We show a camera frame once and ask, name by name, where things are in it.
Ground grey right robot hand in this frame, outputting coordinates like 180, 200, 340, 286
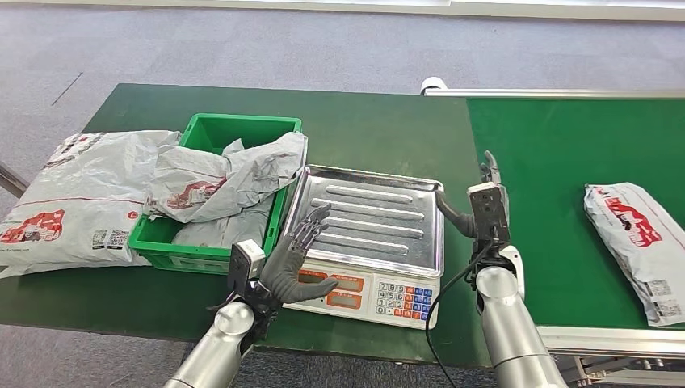
434, 150, 510, 239

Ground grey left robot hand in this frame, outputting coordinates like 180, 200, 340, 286
259, 203, 340, 306

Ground grey parcel bag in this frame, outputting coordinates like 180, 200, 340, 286
143, 131, 309, 225
170, 195, 275, 250
583, 183, 685, 327

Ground white conveyor roller end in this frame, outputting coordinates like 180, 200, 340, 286
419, 77, 448, 96

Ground white scale with steel tray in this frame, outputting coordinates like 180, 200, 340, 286
280, 164, 445, 330

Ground dark green table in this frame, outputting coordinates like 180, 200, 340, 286
0, 83, 494, 369

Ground green plastic crate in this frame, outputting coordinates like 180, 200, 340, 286
127, 113, 304, 275

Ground large flat grey mailer bag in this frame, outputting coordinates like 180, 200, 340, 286
0, 131, 183, 278

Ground grey metal bar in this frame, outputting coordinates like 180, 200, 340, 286
0, 160, 31, 200

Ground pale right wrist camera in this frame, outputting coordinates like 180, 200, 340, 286
467, 182, 511, 245

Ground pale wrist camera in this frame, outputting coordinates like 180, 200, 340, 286
467, 182, 511, 245
227, 239, 267, 296

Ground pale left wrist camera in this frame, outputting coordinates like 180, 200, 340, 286
227, 239, 267, 296

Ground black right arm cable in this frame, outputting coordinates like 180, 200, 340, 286
425, 241, 494, 388

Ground aluminium conveyor frame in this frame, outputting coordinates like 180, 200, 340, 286
421, 88, 685, 388

